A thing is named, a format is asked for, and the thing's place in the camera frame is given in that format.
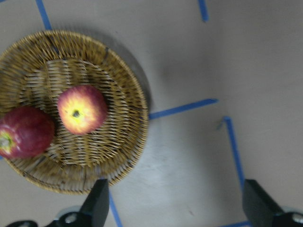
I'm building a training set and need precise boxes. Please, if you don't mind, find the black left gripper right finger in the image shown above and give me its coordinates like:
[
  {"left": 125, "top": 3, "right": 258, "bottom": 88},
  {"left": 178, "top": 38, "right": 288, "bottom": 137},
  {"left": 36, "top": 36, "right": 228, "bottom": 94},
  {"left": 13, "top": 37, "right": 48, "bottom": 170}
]
[{"left": 242, "top": 179, "right": 303, "bottom": 227}]

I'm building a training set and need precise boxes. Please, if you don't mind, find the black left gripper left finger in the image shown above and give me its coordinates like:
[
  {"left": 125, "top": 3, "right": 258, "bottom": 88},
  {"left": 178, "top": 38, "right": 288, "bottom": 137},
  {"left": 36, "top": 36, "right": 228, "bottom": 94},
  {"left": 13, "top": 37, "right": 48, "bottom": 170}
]
[{"left": 54, "top": 179, "right": 109, "bottom": 227}]

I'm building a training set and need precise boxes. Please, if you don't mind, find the yellow-red apple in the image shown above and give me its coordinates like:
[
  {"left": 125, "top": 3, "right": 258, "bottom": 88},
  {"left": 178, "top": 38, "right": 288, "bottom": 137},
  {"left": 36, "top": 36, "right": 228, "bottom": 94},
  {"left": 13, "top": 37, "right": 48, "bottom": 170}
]
[{"left": 57, "top": 85, "right": 108, "bottom": 135}]

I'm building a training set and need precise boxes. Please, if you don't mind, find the dark red basket apple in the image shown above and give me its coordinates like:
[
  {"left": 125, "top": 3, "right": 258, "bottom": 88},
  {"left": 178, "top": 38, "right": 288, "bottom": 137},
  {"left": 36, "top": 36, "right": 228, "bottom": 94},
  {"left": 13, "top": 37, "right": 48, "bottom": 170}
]
[{"left": 0, "top": 106, "right": 55, "bottom": 159}]

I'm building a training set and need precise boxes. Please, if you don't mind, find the round wicker basket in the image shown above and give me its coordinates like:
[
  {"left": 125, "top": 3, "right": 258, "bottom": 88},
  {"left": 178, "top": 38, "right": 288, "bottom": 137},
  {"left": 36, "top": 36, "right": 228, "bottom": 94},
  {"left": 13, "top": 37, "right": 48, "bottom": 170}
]
[{"left": 0, "top": 30, "right": 149, "bottom": 194}]

